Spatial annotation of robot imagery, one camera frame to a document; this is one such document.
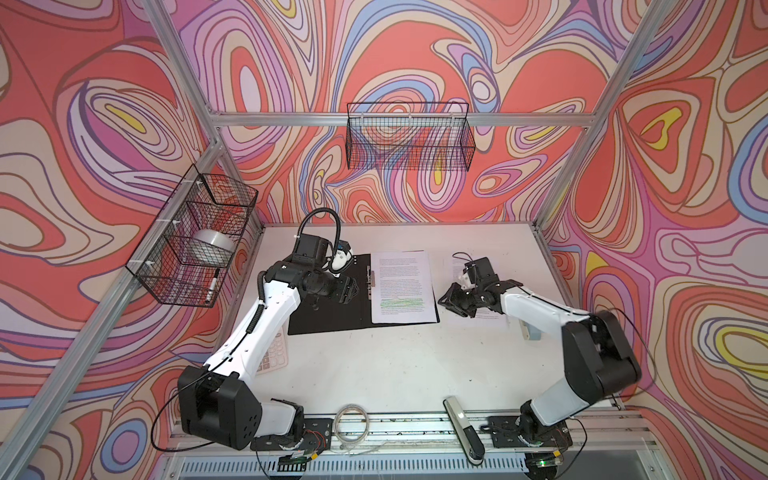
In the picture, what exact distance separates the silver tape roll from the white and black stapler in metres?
0.69

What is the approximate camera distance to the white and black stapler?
0.69 m

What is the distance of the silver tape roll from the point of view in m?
0.70
